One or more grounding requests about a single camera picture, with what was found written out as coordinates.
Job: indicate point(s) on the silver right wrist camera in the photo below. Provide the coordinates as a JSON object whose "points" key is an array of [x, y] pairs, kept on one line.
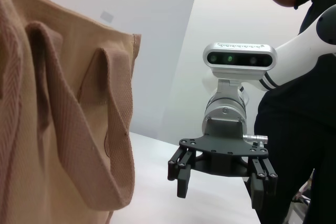
{"points": [[236, 58]]}

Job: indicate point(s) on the khaki canvas food bag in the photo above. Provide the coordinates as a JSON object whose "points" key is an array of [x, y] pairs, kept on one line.
{"points": [[52, 103]]}

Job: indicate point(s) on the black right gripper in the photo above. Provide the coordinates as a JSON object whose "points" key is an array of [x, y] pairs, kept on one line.
{"points": [[223, 153]]}

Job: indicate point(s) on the person in black clothes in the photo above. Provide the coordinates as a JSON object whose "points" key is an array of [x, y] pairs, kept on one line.
{"points": [[302, 142]]}

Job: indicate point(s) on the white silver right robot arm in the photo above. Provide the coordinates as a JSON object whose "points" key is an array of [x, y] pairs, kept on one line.
{"points": [[302, 51]]}

